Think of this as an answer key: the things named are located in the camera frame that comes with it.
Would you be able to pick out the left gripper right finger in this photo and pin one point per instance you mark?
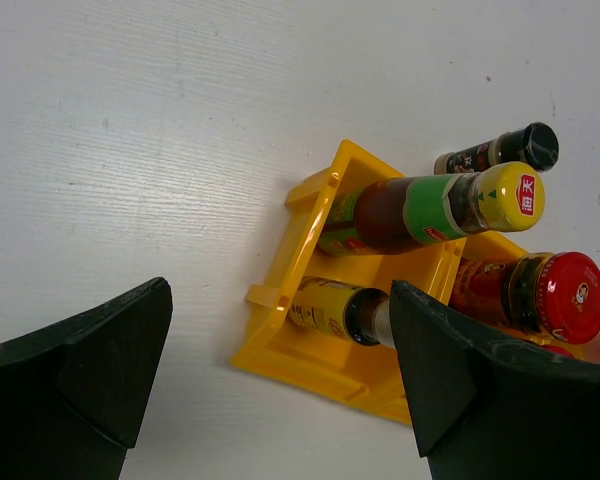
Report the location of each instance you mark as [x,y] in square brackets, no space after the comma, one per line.
[485,405]

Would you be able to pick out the small yellow-label oil bottle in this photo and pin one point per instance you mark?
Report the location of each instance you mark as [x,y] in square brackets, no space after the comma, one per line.
[338,309]

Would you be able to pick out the yellow three-compartment bin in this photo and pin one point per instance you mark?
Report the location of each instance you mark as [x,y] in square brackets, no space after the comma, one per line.
[362,377]

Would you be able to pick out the yellow-cap green-label sauce bottle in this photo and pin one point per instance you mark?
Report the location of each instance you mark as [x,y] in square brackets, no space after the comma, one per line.
[395,216]

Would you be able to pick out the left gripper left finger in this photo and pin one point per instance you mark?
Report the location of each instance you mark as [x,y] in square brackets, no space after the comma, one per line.
[73,394]

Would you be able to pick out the black-cap spice jar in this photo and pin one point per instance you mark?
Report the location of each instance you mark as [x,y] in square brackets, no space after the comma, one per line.
[536,145]

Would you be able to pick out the red-lid sauce jar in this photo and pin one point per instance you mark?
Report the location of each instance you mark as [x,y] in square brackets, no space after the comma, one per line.
[544,294]
[558,350]

